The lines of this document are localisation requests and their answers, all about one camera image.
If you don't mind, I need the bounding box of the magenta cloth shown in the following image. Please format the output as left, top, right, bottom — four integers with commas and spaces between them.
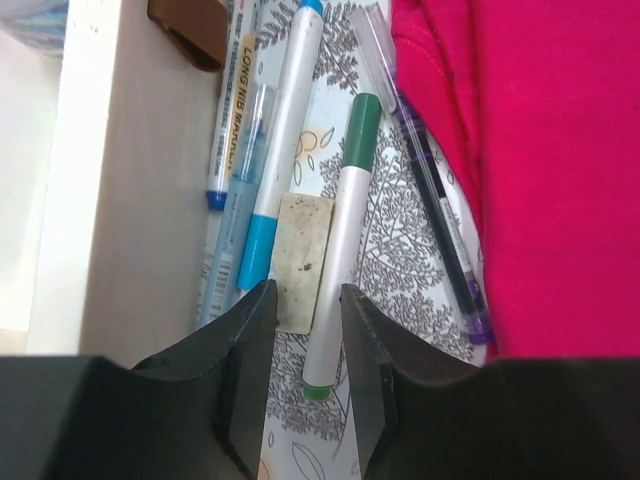
391, 1, 639, 357

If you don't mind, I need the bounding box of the white marker cyan cap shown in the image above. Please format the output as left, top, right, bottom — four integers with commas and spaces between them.
237, 1, 324, 293

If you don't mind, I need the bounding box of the purple gel pen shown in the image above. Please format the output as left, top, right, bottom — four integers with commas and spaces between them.
350, 4, 494, 345

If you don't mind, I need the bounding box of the white bottom drawer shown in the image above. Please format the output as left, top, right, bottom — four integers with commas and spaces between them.
1, 1, 220, 365

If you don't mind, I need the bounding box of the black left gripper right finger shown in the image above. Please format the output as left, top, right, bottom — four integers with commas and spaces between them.
340, 284, 639, 479

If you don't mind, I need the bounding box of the dirty white flat eraser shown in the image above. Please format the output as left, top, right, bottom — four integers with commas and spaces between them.
269, 193, 334, 334

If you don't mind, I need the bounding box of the light blue gel pen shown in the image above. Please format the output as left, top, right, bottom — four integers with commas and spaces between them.
196, 82, 276, 328

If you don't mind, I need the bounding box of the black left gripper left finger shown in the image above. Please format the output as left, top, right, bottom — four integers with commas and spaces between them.
1, 281, 278, 479

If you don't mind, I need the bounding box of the blue long nib marker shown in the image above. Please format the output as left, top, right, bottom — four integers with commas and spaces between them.
205, 0, 261, 211

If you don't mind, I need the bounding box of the white marker green cap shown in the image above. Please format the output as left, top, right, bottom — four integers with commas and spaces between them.
302, 93, 381, 401

